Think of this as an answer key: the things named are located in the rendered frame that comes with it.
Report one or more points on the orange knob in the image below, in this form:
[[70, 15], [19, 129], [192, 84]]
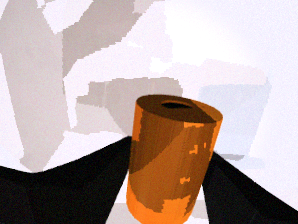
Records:
[[172, 144]]

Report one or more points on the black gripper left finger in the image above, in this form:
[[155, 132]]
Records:
[[82, 191]]

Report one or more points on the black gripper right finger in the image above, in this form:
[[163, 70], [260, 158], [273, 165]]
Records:
[[231, 197]]

